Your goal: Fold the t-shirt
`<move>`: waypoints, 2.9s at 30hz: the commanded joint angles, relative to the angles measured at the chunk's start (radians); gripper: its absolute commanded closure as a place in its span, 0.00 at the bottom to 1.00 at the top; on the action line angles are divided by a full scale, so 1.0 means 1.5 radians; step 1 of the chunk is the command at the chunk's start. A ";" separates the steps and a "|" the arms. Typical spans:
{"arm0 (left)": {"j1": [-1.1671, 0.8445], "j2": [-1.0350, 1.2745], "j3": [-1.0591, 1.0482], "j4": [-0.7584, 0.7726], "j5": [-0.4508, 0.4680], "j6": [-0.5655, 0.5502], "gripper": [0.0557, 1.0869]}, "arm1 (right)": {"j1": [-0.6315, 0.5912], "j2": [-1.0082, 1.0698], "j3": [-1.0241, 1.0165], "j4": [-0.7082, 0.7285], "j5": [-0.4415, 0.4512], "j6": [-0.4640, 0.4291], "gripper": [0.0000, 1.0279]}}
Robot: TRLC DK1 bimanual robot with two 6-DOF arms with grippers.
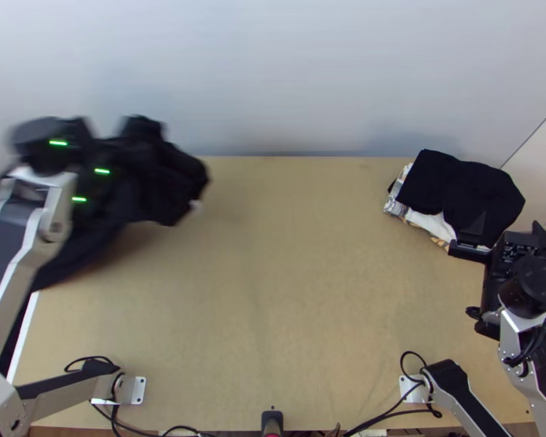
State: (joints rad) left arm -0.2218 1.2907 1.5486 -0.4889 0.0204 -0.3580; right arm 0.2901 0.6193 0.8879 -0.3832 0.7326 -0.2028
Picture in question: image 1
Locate black t-shirt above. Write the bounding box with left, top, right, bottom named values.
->
left=29, top=136, right=210, bottom=294

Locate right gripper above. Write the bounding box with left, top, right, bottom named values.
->
left=448, top=211, right=536, bottom=338

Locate pile of folded clothes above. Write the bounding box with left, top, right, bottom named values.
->
left=381, top=147, right=526, bottom=256

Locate black cable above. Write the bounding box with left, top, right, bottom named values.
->
left=343, top=400, right=431, bottom=437
left=399, top=350, right=443, bottom=419
left=63, top=355, right=120, bottom=375
left=90, top=400, right=162, bottom=437

